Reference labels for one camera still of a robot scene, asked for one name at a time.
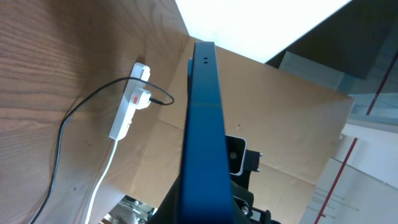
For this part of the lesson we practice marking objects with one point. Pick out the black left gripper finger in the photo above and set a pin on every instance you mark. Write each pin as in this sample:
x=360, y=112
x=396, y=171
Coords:
x=167, y=213

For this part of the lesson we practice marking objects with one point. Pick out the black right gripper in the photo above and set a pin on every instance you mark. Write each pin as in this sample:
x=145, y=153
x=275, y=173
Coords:
x=244, y=210

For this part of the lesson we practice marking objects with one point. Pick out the blue Galaxy smartphone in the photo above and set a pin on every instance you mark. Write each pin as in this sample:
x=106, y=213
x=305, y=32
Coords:
x=205, y=192

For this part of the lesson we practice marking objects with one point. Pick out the white USB charger plug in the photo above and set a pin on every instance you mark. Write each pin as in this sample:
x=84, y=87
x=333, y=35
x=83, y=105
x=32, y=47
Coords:
x=141, y=98

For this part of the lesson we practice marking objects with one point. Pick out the white power strip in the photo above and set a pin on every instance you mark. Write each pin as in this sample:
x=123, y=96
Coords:
x=139, y=76

